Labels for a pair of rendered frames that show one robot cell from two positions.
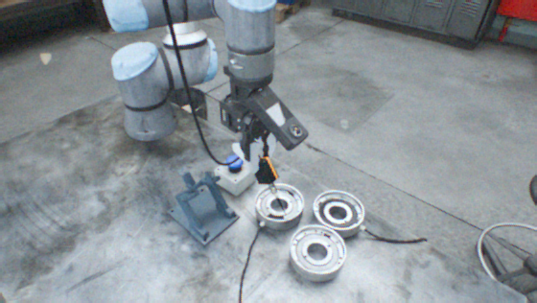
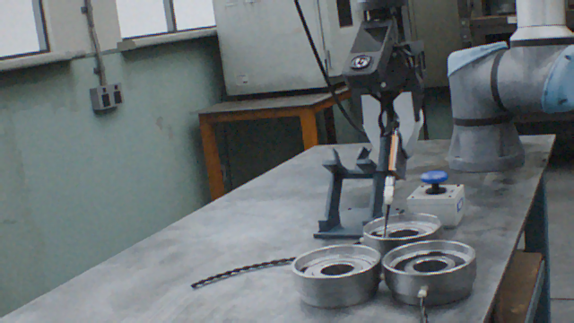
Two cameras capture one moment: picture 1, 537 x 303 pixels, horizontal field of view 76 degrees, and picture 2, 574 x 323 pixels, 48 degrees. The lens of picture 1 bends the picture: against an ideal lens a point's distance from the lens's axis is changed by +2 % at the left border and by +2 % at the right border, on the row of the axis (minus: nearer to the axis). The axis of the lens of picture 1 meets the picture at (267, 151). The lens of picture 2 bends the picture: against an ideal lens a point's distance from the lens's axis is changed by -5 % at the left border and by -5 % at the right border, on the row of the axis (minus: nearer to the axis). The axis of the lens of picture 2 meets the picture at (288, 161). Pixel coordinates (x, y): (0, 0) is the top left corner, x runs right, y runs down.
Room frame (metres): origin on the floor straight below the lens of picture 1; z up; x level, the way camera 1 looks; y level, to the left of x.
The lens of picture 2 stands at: (0.17, -0.81, 1.12)
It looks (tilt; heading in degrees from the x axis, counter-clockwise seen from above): 12 degrees down; 78
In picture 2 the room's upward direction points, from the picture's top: 8 degrees counter-clockwise
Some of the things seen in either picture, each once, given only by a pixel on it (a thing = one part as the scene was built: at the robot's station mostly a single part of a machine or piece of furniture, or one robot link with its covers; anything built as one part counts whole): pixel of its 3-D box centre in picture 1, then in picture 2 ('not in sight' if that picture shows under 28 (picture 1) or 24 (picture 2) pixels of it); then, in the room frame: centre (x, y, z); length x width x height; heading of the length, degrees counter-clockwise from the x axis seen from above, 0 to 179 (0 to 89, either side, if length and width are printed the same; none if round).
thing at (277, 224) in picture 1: (279, 207); (404, 240); (0.48, -0.03, 0.82); 0.10 x 0.10 x 0.04
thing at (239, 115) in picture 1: (249, 101); (388, 44); (0.51, 0.03, 1.07); 0.09 x 0.08 x 0.12; 47
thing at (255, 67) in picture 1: (249, 59); not in sight; (0.51, 0.03, 1.15); 0.08 x 0.08 x 0.05
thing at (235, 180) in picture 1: (234, 174); (438, 204); (0.58, 0.08, 0.82); 0.08 x 0.07 x 0.05; 50
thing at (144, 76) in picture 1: (141, 73); (482, 78); (0.82, 0.33, 0.97); 0.13 x 0.12 x 0.14; 118
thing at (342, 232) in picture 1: (337, 215); (430, 273); (0.46, -0.15, 0.82); 0.10 x 0.10 x 0.04
